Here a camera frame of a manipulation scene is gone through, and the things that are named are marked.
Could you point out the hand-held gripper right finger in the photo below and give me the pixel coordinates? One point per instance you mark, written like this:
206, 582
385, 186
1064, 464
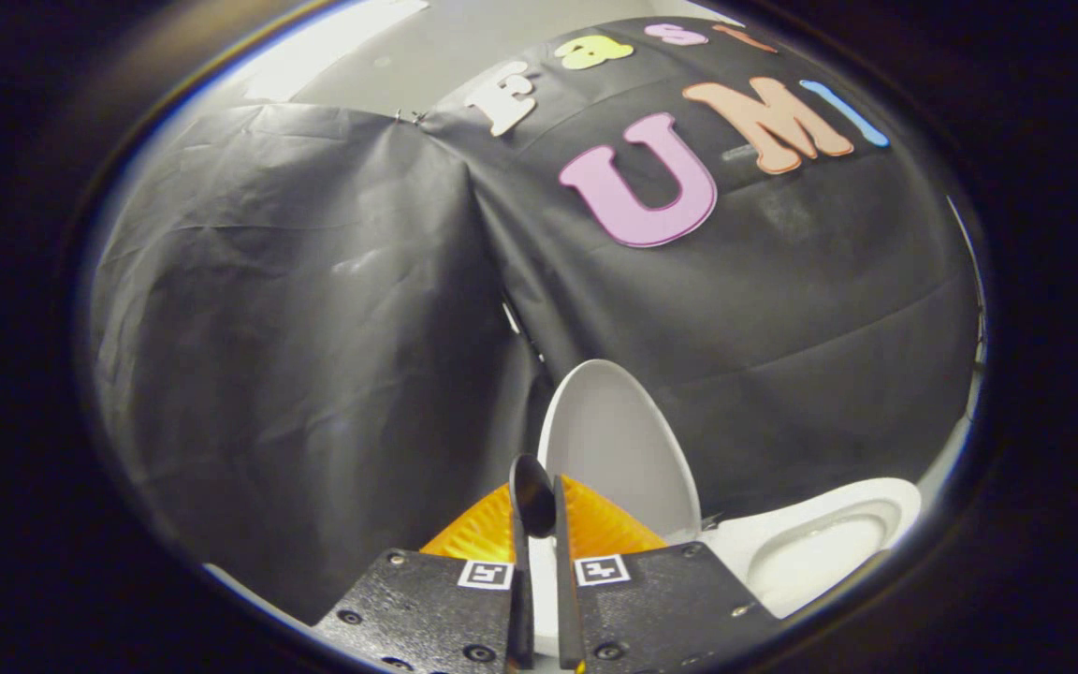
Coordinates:
567, 590

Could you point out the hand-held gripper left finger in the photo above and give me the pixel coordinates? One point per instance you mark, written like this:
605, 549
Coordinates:
520, 580

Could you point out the black backdrop cloth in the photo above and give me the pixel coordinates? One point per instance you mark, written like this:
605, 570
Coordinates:
314, 374

